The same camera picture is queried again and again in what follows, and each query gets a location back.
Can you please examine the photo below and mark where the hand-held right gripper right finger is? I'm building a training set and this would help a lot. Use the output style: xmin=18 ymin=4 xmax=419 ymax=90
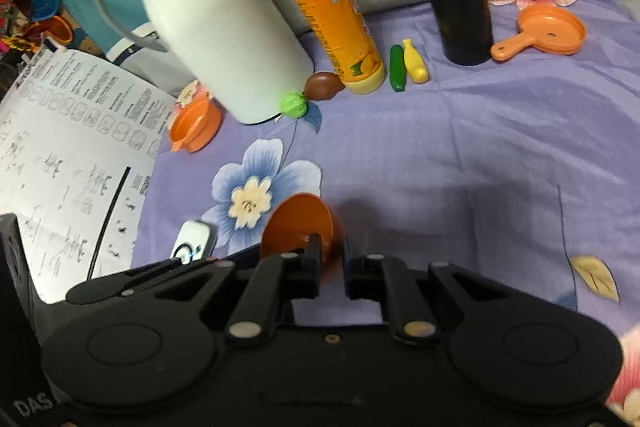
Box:
xmin=342 ymin=239 xmax=507 ymax=344

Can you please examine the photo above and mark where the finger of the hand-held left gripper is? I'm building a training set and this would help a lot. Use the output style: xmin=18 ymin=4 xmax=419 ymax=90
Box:
xmin=66 ymin=257 xmax=185 ymax=306

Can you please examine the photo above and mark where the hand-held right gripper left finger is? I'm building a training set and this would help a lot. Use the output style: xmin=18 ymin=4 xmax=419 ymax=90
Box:
xmin=149 ymin=234 xmax=323 ymax=344

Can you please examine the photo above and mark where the brown orange bowl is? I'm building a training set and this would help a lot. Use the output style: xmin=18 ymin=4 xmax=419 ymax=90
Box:
xmin=259 ymin=193 xmax=346 ymax=280

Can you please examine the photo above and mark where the white power bank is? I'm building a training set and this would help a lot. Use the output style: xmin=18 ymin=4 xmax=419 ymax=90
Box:
xmin=169 ymin=220 xmax=217 ymax=264

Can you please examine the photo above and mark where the white instruction sheet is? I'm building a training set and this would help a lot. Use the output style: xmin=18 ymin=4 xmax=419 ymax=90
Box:
xmin=0 ymin=48 xmax=179 ymax=306

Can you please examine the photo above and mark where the purple floral bedsheet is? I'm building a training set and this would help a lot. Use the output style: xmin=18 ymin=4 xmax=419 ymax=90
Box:
xmin=92 ymin=0 xmax=640 ymax=423

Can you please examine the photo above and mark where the green toy vegetable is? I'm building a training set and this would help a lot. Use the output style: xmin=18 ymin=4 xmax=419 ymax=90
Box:
xmin=279 ymin=91 xmax=307 ymax=119

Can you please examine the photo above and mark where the orange toy pot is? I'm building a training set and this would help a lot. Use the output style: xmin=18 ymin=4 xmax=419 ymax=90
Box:
xmin=168 ymin=94 xmax=224 ymax=154

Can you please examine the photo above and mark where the brown toy food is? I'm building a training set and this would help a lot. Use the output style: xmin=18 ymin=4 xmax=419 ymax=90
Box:
xmin=304 ymin=71 xmax=346 ymax=102

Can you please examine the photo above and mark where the green toy cucumber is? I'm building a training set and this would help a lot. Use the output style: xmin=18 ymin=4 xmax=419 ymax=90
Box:
xmin=389 ymin=45 xmax=409 ymax=92

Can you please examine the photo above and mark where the orange yellow-capped bottle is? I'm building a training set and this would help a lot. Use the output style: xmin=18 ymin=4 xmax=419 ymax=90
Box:
xmin=252 ymin=0 xmax=386 ymax=96

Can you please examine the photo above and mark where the white thermos jug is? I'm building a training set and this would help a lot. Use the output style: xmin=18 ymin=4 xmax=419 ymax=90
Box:
xmin=96 ymin=0 xmax=314 ymax=126

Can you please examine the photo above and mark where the small orange toy cup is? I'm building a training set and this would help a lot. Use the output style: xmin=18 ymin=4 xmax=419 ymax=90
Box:
xmin=26 ymin=15 xmax=74 ymax=48

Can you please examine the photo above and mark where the orange toy frying pan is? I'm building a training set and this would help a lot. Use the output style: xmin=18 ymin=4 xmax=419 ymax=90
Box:
xmin=489 ymin=4 xmax=587 ymax=62

